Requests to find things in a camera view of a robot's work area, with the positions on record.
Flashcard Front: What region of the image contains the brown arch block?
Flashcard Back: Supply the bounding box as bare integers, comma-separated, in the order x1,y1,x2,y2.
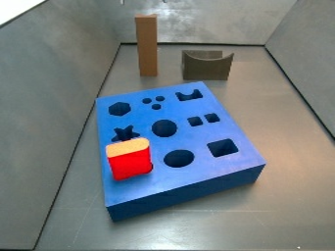
135,14,159,76

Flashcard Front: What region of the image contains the blue foam shape-sorter board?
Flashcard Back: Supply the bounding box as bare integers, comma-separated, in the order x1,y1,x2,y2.
96,82,265,221

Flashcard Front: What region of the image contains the dark grey curved fixture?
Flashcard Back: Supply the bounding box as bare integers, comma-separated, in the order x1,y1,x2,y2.
181,50,235,80

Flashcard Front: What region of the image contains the red block with tan top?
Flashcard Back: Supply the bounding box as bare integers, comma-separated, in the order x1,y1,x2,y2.
105,137,153,180

